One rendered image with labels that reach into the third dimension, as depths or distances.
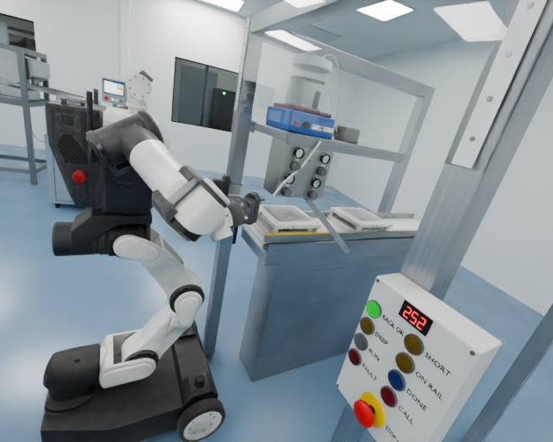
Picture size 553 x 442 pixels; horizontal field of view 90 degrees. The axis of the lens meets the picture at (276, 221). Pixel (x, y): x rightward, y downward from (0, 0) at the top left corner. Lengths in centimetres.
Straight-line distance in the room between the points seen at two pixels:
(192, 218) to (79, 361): 95
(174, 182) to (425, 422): 58
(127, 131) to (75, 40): 556
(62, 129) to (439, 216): 89
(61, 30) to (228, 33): 266
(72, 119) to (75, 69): 535
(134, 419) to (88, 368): 27
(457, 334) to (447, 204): 19
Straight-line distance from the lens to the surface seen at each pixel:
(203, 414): 143
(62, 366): 143
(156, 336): 137
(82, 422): 148
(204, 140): 611
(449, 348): 46
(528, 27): 51
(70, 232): 110
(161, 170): 63
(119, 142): 77
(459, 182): 50
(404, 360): 50
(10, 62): 447
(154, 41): 611
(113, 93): 377
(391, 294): 49
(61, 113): 94
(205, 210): 60
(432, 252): 51
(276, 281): 134
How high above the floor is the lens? 137
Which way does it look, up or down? 20 degrees down
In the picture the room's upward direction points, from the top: 12 degrees clockwise
